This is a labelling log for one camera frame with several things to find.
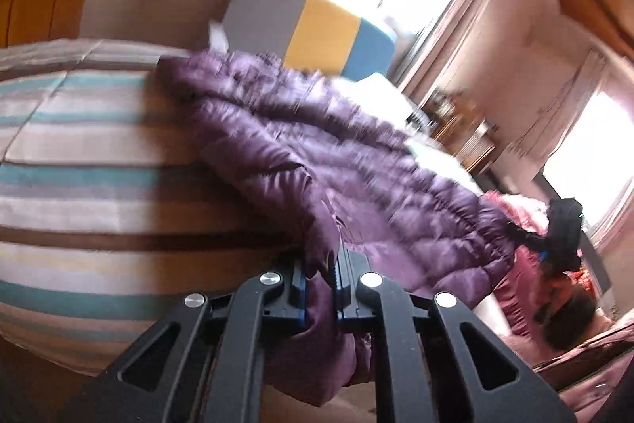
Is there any purple quilted puffer jacket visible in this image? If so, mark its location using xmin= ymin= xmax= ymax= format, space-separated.
xmin=157 ymin=50 xmax=515 ymax=406

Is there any right hand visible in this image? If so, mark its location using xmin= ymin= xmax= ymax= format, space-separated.
xmin=531 ymin=270 xmax=593 ymax=325

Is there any wooden side table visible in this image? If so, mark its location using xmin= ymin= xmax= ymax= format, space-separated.
xmin=423 ymin=90 xmax=497 ymax=173

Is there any white pillow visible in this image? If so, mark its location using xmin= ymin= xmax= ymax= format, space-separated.
xmin=329 ymin=73 xmax=429 ymax=135

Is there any striped bed sheet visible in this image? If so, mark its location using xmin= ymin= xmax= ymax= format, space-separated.
xmin=1 ymin=40 xmax=289 ymax=376

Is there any grey yellow blue headboard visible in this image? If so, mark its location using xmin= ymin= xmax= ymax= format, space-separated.
xmin=222 ymin=0 xmax=397 ymax=80

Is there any pink patterned curtain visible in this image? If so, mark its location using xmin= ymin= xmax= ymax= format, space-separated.
xmin=247 ymin=0 xmax=611 ymax=167

